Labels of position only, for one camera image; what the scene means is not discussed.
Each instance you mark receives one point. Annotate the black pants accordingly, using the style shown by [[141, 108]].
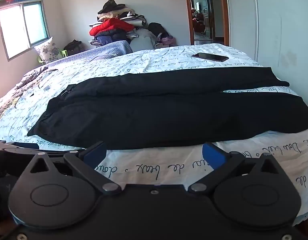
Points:
[[156, 115]]

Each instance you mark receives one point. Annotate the black smartphone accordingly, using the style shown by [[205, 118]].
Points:
[[210, 57]]

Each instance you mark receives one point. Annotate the sliding glass window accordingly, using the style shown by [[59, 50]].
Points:
[[21, 30]]

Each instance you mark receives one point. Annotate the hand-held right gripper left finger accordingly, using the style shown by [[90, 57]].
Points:
[[94, 153]]

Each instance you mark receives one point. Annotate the green plastic stool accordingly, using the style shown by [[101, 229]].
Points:
[[65, 53]]

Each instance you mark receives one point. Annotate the blue quilted blanket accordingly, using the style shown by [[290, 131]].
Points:
[[106, 50]]

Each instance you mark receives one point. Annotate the grey patterned cloth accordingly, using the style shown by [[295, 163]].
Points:
[[31, 77]]

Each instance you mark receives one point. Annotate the zebra striped blanket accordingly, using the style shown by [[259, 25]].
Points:
[[5, 106]]

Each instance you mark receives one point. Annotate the floral pillow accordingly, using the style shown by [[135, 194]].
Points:
[[47, 50]]

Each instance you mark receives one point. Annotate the wooden door frame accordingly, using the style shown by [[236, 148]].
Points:
[[227, 10]]

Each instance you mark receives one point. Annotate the white wardrobe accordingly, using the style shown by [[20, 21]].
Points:
[[276, 25]]

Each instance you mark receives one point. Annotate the black bag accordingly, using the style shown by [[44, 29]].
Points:
[[73, 47]]

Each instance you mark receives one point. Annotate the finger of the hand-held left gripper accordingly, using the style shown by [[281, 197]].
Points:
[[29, 145]]

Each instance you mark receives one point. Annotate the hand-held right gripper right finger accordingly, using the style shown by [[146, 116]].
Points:
[[211, 155]]

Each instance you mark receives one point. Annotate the bed with script print sheet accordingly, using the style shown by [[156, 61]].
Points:
[[144, 62]]

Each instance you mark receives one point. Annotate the pile of clothes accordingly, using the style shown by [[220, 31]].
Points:
[[111, 27]]

